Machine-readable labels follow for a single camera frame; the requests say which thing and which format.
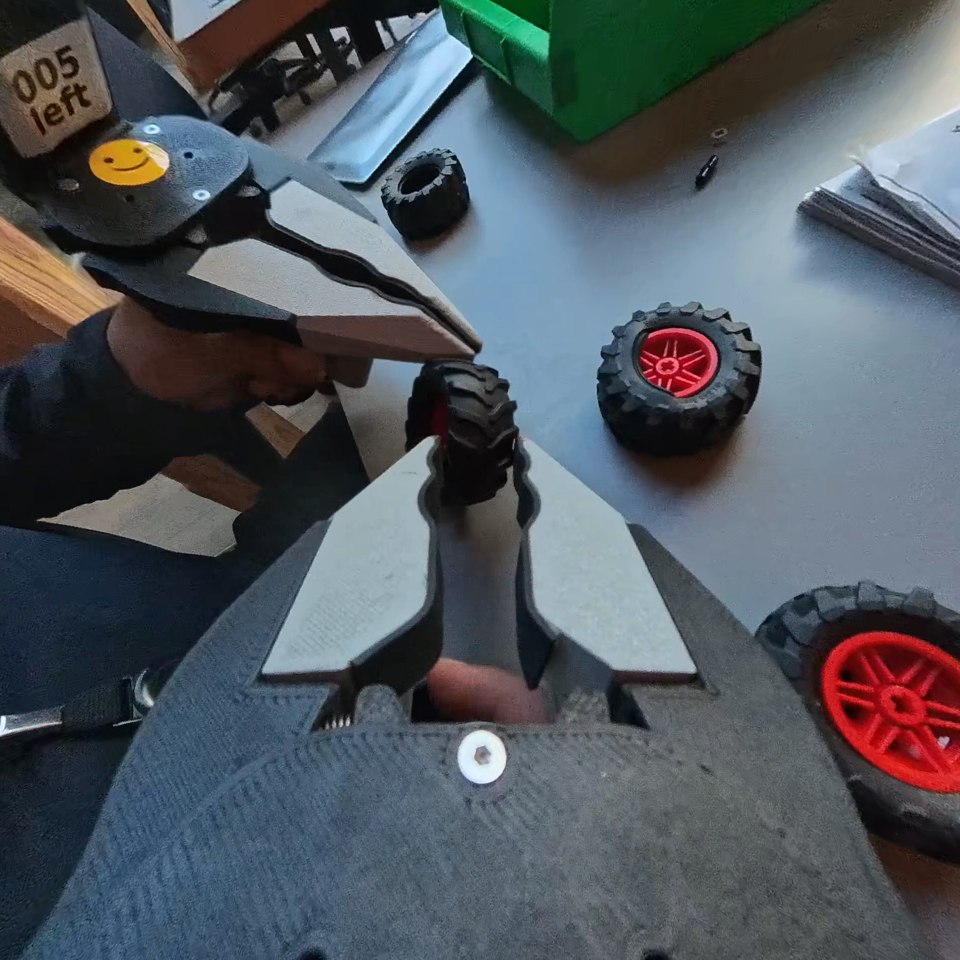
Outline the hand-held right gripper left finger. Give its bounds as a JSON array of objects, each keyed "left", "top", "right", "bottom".
[{"left": 261, "top": 436, "right": 445, "bottom": 695}]

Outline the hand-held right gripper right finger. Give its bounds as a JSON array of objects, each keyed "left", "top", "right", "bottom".
[{"left": 513, "top": 437, "right": 700, "bottom": 691}]

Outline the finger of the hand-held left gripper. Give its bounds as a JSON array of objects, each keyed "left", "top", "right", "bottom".
[
  {"left": 266, "top": 178, "right": 483, "bottom": 355},
  {"left": 187, "top": 225, "right": 481, "bottom": 390}
]

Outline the black toy tire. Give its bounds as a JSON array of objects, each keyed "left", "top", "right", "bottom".
[
  {"left": 380, "top": 148, "right": 471, "bottom": 241},
  {"left": 405, "top": 358, "right": 520, "bottom": 507}
]

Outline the instruction booklet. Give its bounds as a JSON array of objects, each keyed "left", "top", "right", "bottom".
[{"left": 798, "top": 108, "right": 960, "bottom": 290}]

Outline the person's left forearm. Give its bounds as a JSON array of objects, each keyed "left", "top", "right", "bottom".
[{"left": 0, "top": 309, "right": 260, "bottom": 530}]

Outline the person's left hand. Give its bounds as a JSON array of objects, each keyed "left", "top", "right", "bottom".
[{"left": 108, "top": 303, "right": 339, "bottom": 411}]

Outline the person's right hand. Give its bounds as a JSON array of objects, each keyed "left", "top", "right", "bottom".
[{"left": 427, "top": 658, "right": 550, "bottom": 725}]

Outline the grey table with brown edge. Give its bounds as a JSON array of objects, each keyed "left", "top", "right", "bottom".
[{"left": 168, "top": 0, "right": 444, "bottom": 87}]

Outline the dark flat plastic bag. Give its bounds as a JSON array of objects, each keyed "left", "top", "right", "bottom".
[{"left": 307, "top": 11, "right": 477, "bottom": 187}]

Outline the black toy wheel red rim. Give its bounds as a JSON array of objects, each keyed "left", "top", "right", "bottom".
[
  {"left": 755, "top": 581, "right": 960, "bottom": 864},
  {"left": 597, "top": 301, "right": 763, "bottom": 456}
]

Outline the person's torso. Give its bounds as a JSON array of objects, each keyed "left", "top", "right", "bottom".
[{"left": 0, "top": 517, "right": 301, "bottom": 960}]

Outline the green plastic bin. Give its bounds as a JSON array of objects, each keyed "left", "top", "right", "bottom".
[{"left": 438, "top": 0, "right": 849, "bottom": 144}]

